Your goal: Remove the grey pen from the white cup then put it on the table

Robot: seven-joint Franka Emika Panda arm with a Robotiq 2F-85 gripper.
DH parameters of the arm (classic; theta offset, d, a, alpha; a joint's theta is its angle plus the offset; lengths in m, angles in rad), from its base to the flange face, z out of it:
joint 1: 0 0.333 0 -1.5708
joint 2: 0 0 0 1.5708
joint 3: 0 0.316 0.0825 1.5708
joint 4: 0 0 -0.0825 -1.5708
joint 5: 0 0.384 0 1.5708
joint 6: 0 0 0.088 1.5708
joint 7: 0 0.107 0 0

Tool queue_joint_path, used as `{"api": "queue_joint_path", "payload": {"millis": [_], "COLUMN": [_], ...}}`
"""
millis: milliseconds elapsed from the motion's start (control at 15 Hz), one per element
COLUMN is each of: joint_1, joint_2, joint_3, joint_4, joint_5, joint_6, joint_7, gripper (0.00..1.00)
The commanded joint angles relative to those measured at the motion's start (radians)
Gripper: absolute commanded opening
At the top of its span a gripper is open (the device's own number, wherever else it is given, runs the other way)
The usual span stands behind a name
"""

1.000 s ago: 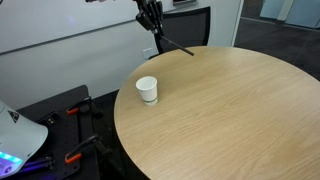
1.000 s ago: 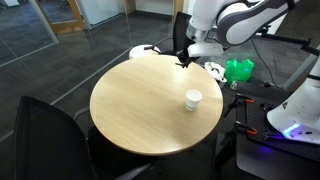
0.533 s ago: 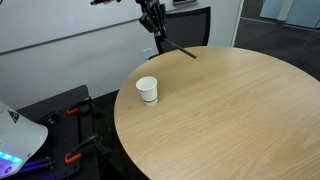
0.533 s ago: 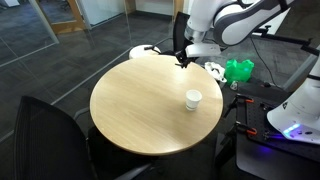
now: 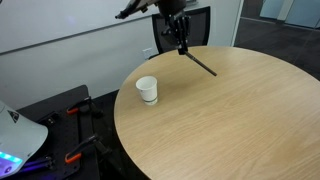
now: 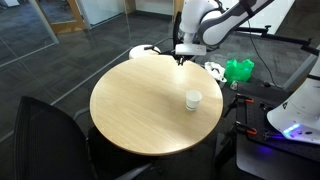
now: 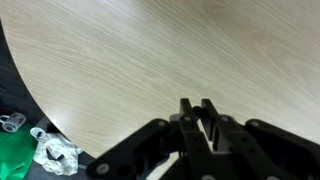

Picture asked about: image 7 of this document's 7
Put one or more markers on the crumpled white plastic bag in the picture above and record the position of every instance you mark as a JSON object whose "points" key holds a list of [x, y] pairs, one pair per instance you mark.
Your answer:
{"points": [[55, 153]]}

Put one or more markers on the white patterned mug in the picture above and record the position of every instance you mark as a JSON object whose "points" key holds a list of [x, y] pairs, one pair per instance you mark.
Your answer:
{"points": [[12, 123]]}

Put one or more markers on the green cloth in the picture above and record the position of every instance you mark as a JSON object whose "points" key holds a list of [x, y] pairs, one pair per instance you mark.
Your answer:
{"points": [[16, 153]]}

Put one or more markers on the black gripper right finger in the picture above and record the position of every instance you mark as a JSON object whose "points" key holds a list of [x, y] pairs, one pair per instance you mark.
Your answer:
{"points": [[265, 151]]}

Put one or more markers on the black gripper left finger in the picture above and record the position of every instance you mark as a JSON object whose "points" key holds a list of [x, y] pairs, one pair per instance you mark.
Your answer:
{"points": [[138, 155]]}

